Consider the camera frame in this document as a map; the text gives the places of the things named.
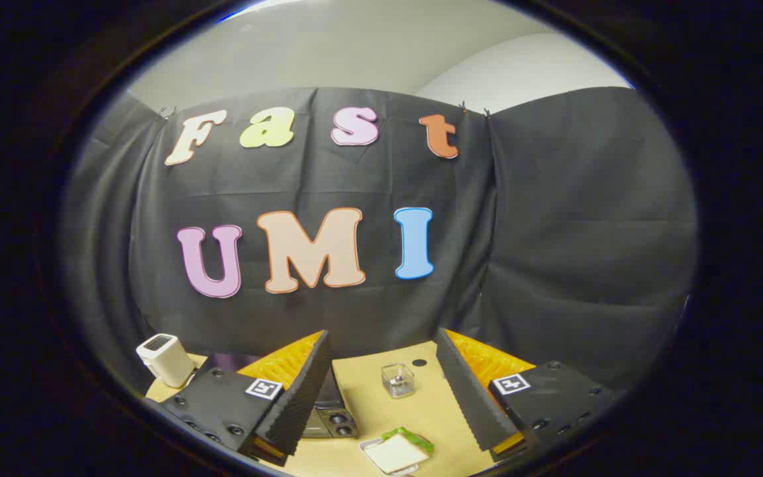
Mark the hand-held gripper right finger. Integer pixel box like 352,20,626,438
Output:
434,327,617,464

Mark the white slot toaster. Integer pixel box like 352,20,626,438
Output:
136,333,195,389

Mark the white plastic tray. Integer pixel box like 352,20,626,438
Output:
358,437,422,476

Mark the black toaster oven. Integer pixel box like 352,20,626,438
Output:
302,368,360,439

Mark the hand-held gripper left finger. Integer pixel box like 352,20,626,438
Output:
160,329,332,468

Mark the sandwich with green lettuce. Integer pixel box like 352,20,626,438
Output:
370,427,435,474

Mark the black backdrop cloth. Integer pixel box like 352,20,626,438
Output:
60,86,699,398

